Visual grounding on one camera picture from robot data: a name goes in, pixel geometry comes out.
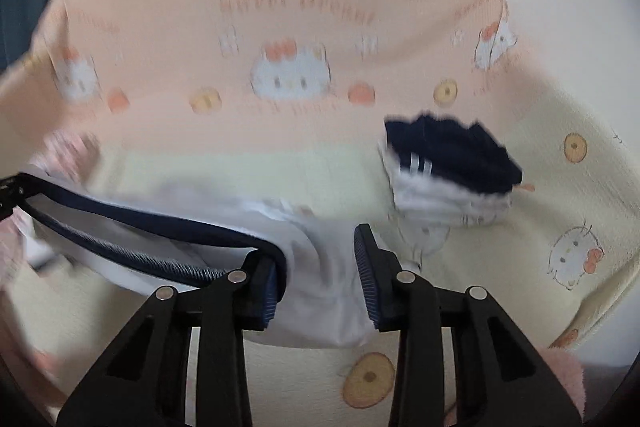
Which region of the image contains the pink fluffy cloth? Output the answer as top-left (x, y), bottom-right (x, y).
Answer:
top-left (544, 348), bottom-right (592, 427)

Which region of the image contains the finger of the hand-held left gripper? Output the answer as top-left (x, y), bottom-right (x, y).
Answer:
top-left (0, 174), bottom-right (30, 219)

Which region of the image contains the folded navy and white garment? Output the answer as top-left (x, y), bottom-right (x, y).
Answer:
top-left (381, 110), bottom-right (525, 229)

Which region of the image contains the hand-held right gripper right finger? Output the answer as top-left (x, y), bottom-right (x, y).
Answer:
top-left (353, 223), bottom-right (584, 427)

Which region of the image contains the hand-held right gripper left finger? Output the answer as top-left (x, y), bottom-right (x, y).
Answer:
top-left (56, 249), bottom-right (279, 427)

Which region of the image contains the printed cartoon cat blanket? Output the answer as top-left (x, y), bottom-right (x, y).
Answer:
top-left (0, 0), bottom-right (640, 427)

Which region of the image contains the white garment with navy trim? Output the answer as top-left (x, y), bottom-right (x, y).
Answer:
top-left (19, 171), bottom-right (427, 351)

